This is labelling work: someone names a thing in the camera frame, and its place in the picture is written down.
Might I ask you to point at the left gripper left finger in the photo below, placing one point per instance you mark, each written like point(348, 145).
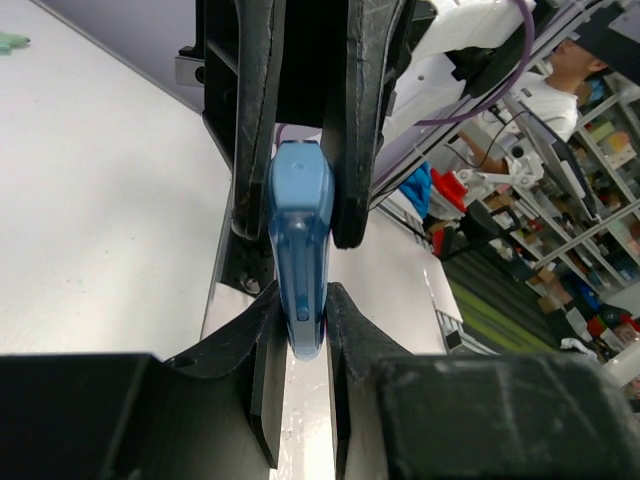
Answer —
point(211, 412)

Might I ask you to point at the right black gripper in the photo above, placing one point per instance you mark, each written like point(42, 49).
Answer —
point(264, 61)

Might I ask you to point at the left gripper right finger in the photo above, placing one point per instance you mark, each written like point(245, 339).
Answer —
point(398, 415)

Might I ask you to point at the blue correction tape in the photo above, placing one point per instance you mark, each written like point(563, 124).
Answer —
point(300, 195)

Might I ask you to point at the green correction tape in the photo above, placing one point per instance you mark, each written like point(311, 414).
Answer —
point(11, 41)

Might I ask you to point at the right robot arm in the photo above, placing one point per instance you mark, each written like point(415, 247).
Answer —
point(443, 52)

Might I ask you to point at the person in white shirt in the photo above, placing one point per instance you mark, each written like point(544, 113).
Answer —
point(552, 98)

